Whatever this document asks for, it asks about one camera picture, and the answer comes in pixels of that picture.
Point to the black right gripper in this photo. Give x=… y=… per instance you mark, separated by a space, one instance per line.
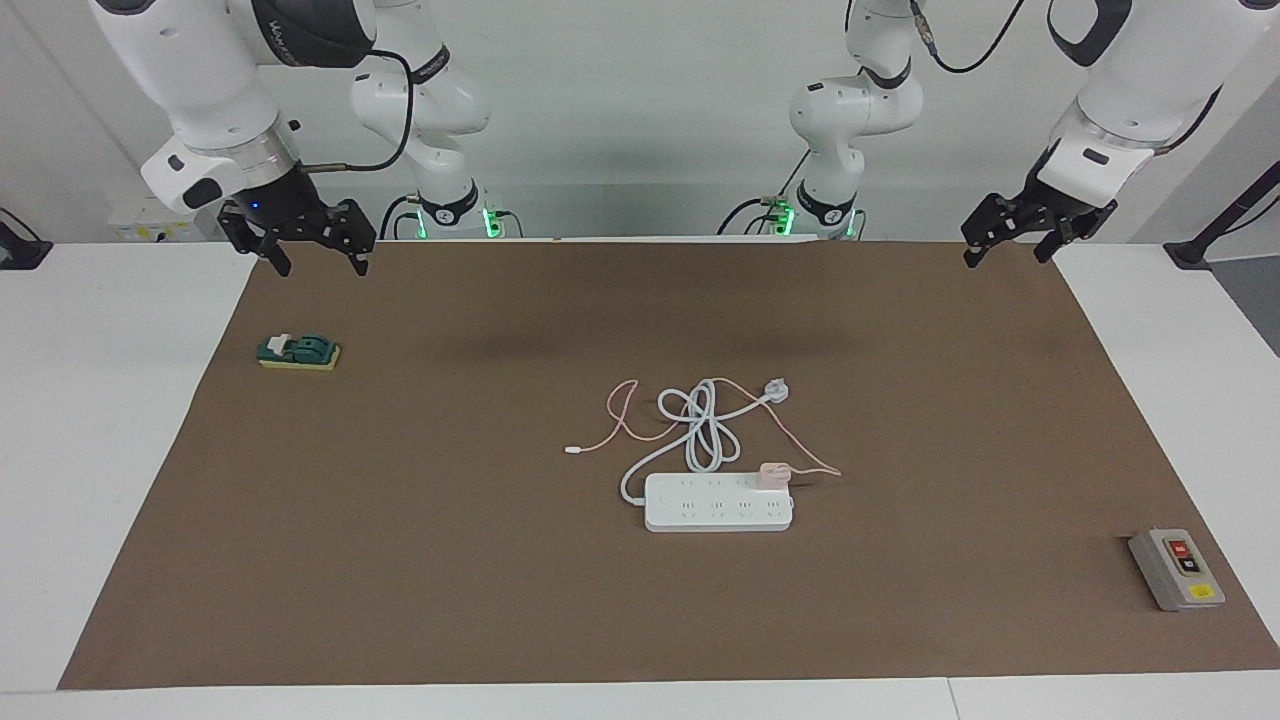
x=288 y=210

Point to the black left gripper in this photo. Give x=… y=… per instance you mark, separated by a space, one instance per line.
x=1050 y=215

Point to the pink charger block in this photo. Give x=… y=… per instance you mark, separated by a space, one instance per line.
x=775 y=476

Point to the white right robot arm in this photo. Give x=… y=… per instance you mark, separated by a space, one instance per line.
x=200 y=70

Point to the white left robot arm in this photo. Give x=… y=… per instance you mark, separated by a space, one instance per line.
x=1150 y=80

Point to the white power strip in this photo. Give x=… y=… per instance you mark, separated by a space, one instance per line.
x=715 y=508

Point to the white cardboard boxes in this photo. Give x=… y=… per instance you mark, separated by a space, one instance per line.
x=135 y=225

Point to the black clamp stand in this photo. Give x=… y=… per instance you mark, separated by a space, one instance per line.
x=1230 y=210
x=20 y=250

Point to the brown table mat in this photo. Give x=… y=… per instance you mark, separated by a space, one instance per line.
x=400 y=600

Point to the green knife switch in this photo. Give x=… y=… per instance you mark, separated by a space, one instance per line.
x=300 y=352

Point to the grey on-off switch box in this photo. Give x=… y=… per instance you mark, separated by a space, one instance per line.
x=1180 y=570

